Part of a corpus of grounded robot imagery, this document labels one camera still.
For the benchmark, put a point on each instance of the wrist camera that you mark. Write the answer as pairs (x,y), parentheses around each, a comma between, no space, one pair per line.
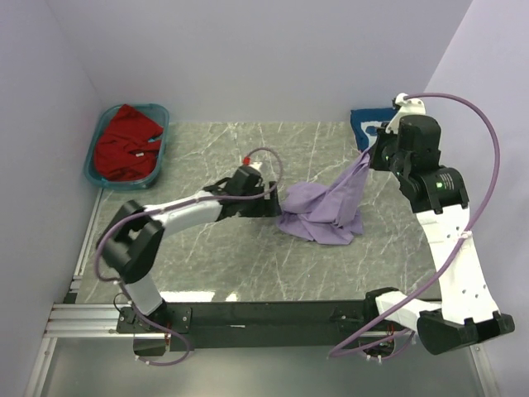
(244,182)
(404,107)

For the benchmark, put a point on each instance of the aluminium frame rail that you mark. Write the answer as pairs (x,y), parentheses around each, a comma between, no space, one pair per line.
(72,320)

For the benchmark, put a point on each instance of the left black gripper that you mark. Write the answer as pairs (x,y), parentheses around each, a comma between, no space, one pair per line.
(267,208)

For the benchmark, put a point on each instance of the teal plastic basket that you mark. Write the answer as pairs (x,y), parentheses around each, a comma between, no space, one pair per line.
(155,112)

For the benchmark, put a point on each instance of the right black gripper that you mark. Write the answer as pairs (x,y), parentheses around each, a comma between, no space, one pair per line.
(375,160)

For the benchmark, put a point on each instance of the lilac purple t-shirt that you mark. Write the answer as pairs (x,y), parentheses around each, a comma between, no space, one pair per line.
(327,215)

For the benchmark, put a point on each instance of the black base beam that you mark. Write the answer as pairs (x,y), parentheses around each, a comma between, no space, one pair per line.
(267,324)

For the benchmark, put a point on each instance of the folded blue printed t-shirt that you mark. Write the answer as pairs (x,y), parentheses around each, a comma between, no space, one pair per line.
(364,123)

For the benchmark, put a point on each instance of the red t-shirt in basket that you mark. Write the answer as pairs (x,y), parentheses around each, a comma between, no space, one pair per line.
(129,146)

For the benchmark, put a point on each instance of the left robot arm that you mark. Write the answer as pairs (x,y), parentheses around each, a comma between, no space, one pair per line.
(126,251)

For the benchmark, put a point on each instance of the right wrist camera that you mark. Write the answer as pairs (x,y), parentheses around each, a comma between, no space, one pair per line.
(404,107)

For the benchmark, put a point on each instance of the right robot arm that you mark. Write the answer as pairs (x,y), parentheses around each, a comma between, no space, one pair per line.
(437,195)

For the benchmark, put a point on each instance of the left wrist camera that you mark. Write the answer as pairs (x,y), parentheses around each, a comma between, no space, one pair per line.
(244,182)

